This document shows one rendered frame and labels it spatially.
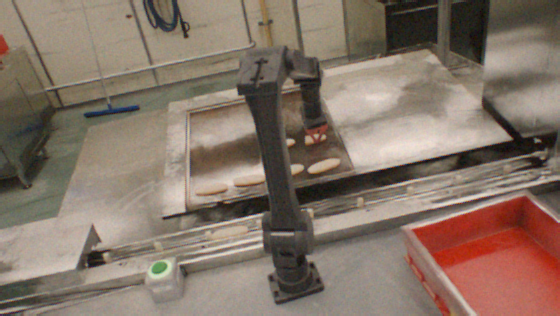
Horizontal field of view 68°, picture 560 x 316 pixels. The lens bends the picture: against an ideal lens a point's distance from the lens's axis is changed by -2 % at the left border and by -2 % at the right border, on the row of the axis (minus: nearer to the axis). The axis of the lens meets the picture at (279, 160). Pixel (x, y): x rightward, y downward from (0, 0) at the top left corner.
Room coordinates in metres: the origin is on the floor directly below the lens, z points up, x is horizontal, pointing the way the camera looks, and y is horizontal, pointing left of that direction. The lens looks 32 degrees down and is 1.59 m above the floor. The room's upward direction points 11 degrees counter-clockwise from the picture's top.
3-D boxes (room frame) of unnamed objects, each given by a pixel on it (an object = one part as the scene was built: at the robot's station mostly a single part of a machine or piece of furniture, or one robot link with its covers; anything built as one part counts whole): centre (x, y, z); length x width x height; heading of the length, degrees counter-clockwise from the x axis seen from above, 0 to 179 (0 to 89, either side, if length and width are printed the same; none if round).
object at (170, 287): (0.74, 0.33, 0.84); 0.08 x 0.08 x 0.11; 2
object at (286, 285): (0.69, 0.02, 0.86); 0.12 x 0.09 x 0.08; 98
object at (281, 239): (0.71, 0.02, 0.94); 0.09 x 0.05 x 0.10; 162
